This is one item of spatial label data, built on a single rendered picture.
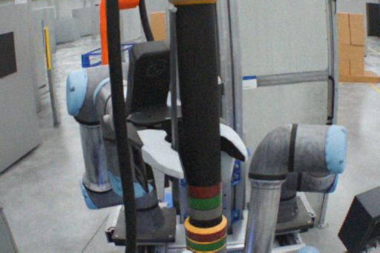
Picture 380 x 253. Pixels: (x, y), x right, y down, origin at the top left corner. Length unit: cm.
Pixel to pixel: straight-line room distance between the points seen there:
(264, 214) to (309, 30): 179
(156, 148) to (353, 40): 832
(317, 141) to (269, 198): 18
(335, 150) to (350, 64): 786
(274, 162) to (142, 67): 52
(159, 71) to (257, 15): 194
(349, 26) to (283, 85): 625
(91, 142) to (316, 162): 60
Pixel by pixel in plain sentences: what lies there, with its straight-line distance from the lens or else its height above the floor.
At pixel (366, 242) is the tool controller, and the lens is 116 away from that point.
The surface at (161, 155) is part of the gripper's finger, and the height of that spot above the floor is 166.
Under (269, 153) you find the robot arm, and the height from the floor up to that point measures 145.
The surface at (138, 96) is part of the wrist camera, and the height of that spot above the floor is 169.
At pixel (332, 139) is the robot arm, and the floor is 149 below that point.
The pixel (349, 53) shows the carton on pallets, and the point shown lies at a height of 66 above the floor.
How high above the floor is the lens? 179
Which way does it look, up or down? 16 degrees down
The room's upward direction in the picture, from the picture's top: 4 degrees counter-clockwise
